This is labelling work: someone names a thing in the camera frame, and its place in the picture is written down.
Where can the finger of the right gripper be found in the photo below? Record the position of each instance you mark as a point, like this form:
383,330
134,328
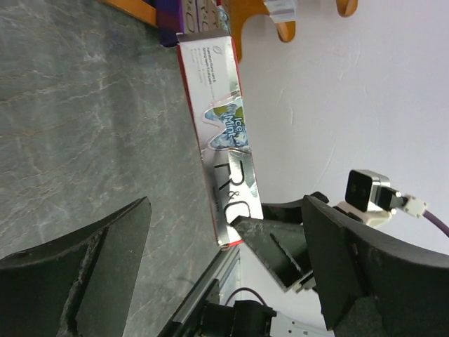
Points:
289,212
281,248

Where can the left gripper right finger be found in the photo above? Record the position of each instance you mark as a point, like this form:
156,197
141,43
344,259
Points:
370,283

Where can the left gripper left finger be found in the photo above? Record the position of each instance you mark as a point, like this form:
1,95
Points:
80,284

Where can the red R&O box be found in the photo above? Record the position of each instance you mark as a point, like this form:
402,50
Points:
210,72

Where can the silver toothpaste box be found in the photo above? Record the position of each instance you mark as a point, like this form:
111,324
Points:
281,11

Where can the purple R&O box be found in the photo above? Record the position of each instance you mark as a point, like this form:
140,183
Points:
195,16
169,21

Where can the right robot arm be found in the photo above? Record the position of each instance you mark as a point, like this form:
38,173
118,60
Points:
251,318

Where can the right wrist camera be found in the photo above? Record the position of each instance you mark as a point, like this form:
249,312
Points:
369,198

